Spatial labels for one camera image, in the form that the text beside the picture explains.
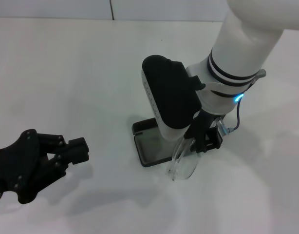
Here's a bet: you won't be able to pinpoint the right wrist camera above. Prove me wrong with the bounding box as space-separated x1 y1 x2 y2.
141 55 206 142

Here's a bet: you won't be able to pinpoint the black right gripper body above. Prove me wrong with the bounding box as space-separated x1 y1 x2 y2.
183 110 215 141

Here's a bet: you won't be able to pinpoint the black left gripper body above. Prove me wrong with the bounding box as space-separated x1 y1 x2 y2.
0 129 68 205

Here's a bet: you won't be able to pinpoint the black glasses case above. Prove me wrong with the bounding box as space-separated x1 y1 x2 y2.
131 118 224 168

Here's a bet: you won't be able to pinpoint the clear white glasses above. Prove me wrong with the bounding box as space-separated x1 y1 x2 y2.
165 136 199 182

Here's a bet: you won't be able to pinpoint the right gripper grey cable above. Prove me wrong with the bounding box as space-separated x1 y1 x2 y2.
215 69 267 137

